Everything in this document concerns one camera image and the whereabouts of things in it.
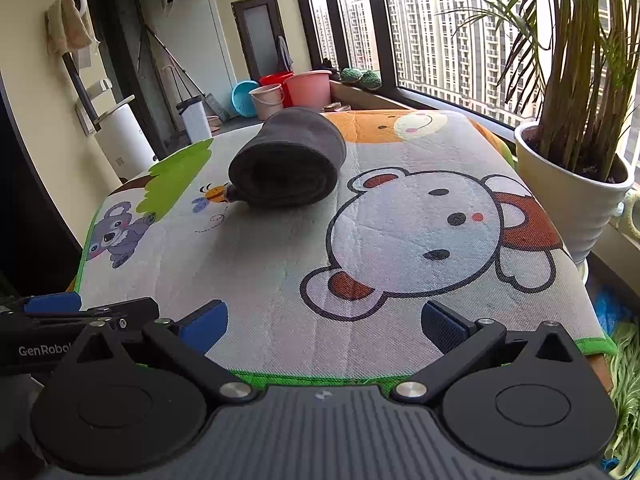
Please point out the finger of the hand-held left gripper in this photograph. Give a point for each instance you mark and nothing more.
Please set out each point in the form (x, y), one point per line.
(52, 303)
(130, 310)

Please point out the beige hanging towel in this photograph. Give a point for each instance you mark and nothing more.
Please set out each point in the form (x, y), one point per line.
(70, 25)

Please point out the white wall rack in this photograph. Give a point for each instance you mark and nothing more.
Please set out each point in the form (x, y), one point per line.
(100, 97)

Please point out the white bin black lid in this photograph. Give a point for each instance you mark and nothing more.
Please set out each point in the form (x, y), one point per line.
(195, 120)

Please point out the white ribbed plant pot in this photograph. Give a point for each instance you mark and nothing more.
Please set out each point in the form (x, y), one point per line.
(570, 210)

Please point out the dark shoe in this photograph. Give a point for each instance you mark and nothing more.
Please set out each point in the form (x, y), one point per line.
(326, 64)

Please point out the mop with long stick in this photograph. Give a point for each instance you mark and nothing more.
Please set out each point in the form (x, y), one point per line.
(175, 67)

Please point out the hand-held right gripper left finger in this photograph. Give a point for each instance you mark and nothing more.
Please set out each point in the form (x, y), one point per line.
(205, 327)

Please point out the small pink plastic bucket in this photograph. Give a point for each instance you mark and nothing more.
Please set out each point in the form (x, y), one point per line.
(266, 104)

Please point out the green leafy bundle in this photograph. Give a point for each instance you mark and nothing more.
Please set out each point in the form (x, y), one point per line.
(625, 400)

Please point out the black window frame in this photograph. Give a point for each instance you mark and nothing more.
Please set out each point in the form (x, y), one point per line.
(381, 35)

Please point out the white cylindrical appliance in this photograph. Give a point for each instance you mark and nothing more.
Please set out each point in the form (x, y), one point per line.
(125, 140)

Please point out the green palm plant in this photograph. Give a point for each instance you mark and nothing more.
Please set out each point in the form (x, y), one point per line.
(575, 85)

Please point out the green knitted slipper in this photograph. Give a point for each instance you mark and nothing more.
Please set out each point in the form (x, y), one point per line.
(351, 76)

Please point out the blue plastic basin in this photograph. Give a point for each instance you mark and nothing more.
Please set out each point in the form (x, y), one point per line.
(242, 100)

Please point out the blue plastic bag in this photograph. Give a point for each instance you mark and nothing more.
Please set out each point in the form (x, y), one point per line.
(607, 307)

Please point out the dark grey pants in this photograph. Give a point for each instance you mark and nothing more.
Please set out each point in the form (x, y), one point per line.
(290, 160)

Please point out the apartment buildings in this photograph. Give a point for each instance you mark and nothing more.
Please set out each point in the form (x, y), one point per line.
(440, 35)

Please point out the red plastic bucket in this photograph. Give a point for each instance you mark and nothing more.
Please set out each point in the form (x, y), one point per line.
(272, 82)

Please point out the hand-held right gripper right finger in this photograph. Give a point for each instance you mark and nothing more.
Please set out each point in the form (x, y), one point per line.
(442, 327)

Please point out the large pink plastic bucket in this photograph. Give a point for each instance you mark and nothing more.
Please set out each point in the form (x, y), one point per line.
(309, 91)

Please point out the grey hanging cloth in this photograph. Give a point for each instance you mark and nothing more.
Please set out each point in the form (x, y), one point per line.
(285, 55)

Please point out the dark framed cabinet door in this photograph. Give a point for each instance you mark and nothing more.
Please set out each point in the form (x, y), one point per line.
(260, 35)

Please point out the cartoon animal printed mat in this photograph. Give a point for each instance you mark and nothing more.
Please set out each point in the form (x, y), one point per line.
(390, 240)

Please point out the beige fluffy slipper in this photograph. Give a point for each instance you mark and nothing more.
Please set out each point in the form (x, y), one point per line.
(629, 220)

